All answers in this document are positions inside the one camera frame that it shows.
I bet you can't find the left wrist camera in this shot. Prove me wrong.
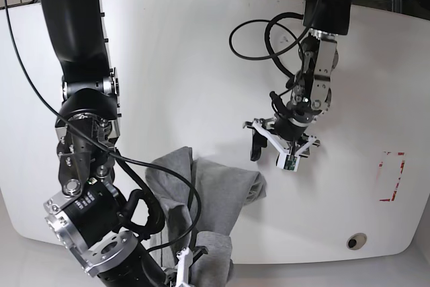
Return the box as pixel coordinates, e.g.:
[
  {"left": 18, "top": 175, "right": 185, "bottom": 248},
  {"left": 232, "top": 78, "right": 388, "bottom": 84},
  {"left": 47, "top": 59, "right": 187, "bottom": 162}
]
[{"left": 276, "top": 153, "right": 300, "bottom": 172}]

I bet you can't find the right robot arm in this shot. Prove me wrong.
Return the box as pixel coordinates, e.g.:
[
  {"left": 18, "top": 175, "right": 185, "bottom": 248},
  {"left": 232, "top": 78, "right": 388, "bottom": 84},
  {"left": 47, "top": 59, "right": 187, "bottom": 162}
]
[{"left": 40, "top": 0, "right": 207, "bottom": 286}]

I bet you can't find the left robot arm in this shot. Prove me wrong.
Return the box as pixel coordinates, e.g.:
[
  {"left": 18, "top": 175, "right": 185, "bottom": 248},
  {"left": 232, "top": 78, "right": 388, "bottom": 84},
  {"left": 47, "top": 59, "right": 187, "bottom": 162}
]
[{"left": 244, "top": 0, "right": 352, "bottom": 171}]

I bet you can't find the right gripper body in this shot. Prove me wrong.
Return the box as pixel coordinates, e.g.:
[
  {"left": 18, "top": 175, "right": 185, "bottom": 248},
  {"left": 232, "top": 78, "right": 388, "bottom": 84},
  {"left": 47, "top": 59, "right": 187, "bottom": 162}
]
[{"left": 164, "top": 246, "right": 208, "bottom": 287}]

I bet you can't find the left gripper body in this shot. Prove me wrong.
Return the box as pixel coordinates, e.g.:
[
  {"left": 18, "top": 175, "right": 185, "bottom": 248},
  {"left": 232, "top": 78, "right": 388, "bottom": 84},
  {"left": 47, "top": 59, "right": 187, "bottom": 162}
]
[{"left": 243, "top": 114, "right": 320, "bottom": 157}]

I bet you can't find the red tape rectangle marking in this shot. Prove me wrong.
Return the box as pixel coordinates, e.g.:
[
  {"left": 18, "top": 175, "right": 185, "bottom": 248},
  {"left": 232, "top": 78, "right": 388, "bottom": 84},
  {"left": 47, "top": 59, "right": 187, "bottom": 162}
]
[{"left": 375, "top": 151, "right": 406, "bottom": 202}]

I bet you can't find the grey t-shirt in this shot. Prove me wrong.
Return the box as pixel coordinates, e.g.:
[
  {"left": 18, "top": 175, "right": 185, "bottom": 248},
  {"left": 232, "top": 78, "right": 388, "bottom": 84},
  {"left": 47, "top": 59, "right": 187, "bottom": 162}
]
[{"left": 145, "top": 147, "right": 266, "bottom": 286}]

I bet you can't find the right table grommet hole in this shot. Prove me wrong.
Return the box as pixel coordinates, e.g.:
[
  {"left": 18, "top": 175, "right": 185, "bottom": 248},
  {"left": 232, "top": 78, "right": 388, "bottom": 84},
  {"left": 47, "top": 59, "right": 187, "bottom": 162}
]
[{"left": 347, "top": 233, "right": 367, "bottom": 251}]

